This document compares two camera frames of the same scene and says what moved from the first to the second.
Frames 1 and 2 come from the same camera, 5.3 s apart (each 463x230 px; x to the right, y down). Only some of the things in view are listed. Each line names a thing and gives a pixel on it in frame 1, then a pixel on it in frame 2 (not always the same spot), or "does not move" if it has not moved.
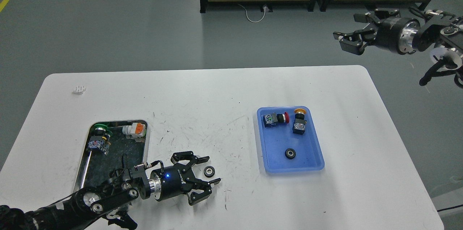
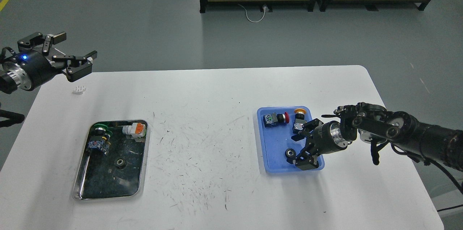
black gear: x=289 y=153 does not move
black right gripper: x=394 y=33 -> x=327 y=138
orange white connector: x=137 y=130 does not move
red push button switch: x=271 y=120 does not move
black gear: x=209 y=171 -> x=122 y=164
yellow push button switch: x=298 y=127 does not move
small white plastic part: x=79 y=89 does not move
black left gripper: x=176 y=180 -> x=31 y=68
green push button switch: x=100 y=140 does not move
